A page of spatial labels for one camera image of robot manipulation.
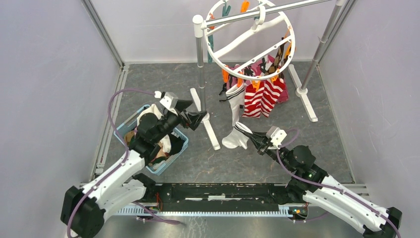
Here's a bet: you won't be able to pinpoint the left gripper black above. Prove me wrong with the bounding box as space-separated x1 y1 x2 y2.
154 100 208 143

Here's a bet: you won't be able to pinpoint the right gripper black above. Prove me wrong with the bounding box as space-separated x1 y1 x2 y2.
244 130 295 173

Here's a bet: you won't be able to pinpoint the red white striped sock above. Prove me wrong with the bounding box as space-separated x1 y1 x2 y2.
261 78 288 118

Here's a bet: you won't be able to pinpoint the white sock black stripes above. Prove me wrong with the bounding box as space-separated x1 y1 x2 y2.
226 84 245 126

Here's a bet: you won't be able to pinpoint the brown argyle sock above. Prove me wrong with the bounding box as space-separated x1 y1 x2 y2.
264 43 286 76
279 42 293 72

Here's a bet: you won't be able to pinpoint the metal clothes rack frame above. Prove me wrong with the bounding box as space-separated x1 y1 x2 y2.
189 0 349 151

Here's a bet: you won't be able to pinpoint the white round clip hanger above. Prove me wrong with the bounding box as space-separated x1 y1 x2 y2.
192 0 306 81

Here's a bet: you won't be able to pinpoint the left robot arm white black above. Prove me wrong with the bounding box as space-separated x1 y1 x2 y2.
60 100 207 238

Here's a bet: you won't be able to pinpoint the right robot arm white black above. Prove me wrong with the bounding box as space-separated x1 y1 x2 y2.
241 127 402 238

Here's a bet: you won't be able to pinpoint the orange clip far left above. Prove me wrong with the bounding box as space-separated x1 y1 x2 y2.
221 65 229 83

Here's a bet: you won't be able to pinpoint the orange clip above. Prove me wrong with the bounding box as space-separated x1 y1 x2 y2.
221 65 229 83
251 81 261 92

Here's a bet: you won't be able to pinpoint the orange clip right rim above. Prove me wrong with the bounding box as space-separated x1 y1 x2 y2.
270 75 279 83

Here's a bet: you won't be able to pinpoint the teal clip right rim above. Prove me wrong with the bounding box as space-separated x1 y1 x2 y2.
207 35 214 63

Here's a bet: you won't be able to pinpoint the orange clip front holding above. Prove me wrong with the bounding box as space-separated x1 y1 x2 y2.
284 27 292 59

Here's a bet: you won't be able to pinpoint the white cloth in basket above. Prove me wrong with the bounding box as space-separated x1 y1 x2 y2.
137 104 172 154

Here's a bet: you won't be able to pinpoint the pink camouflage garment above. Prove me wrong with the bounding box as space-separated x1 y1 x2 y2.
218 55 268 102

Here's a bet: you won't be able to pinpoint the light blue laundry basket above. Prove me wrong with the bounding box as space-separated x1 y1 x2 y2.
117 104 188 176

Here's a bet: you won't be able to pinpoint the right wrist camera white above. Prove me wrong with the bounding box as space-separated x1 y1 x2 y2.
265 126 287 149

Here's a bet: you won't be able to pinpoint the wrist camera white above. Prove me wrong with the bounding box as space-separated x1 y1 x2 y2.
265 126 287 149
154 91 179 115

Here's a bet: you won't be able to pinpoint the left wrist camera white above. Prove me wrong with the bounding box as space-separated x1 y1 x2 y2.
154 91 179 115

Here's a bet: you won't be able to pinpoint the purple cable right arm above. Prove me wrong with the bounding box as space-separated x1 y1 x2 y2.
275 128 402 238

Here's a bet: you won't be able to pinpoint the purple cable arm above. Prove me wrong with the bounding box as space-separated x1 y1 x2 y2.
66 88 184 238
275 128 402 238

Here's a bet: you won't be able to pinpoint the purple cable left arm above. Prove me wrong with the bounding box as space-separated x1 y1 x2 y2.
66 88 184 238

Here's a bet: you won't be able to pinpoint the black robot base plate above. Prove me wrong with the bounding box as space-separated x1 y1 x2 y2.
136 183 305 212

